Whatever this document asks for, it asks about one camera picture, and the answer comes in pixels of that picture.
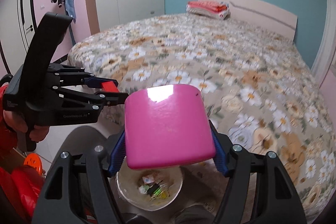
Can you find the white door black trim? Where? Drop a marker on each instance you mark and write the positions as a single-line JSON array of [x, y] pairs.
[[18, 25]]

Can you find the white curtain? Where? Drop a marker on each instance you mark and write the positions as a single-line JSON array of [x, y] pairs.
[[326, 52]]

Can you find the small red block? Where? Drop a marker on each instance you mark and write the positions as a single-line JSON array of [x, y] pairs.
[[109, 86]]

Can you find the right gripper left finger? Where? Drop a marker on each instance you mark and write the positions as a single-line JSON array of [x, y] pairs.
[[61, 198]]

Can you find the white carton box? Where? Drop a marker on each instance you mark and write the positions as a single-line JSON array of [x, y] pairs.
[[149, 179]]

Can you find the pink wooden headboard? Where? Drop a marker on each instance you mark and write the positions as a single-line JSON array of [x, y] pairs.
[[263, 14]]

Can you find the orange plastic stool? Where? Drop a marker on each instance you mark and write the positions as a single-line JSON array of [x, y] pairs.
[[33, 160]]

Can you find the red folded blanket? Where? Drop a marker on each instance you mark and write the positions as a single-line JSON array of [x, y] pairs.
[[212, 6]]

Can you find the pink plastic box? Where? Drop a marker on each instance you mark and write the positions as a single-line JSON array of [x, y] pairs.
[[166, 126]]

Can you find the floral bedspread bed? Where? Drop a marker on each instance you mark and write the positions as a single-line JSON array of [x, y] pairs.
[[255, 86]]

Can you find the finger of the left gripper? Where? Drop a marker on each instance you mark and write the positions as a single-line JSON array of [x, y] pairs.
[[66, 75], [74, 103]]

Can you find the white lined trash bin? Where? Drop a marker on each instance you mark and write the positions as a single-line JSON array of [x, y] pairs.
[[132, 189]]

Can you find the red plastic bag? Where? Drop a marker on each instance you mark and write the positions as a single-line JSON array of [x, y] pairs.
[[20, 184]]

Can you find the bright green plastic block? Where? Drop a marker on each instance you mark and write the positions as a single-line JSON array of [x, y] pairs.
[[155, 190]]

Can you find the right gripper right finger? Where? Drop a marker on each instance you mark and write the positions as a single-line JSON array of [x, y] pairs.
[[276, 199]]

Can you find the person left hand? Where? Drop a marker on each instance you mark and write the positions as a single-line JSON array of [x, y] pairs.
[[18, 124]]

